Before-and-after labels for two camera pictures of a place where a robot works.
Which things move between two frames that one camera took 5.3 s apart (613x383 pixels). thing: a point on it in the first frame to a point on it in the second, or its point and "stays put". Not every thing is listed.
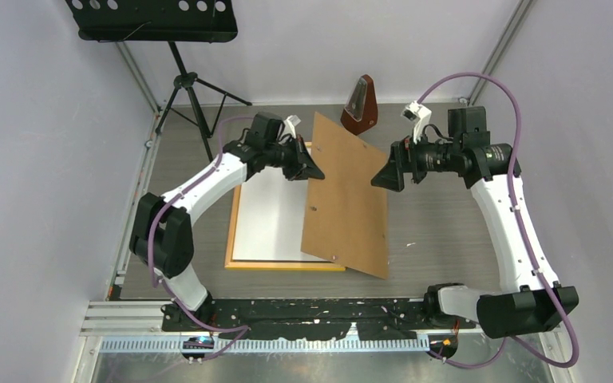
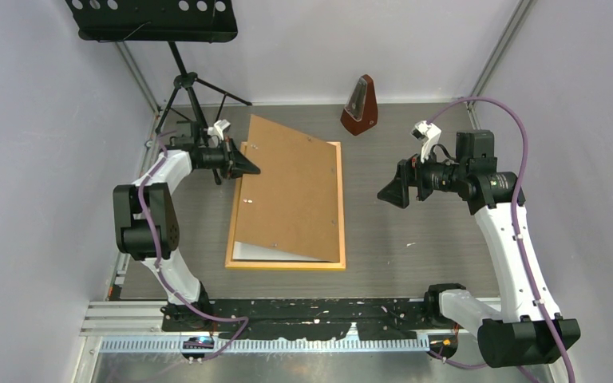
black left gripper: (297, 171) to (233, 156)
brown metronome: (360, 112) stays put
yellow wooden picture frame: (231, 264) stays put
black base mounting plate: (256, 318) stays put
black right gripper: (403, 159) to (410, 172)
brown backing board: (346, 217) to (292, 205)
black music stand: (160, 21) stays put
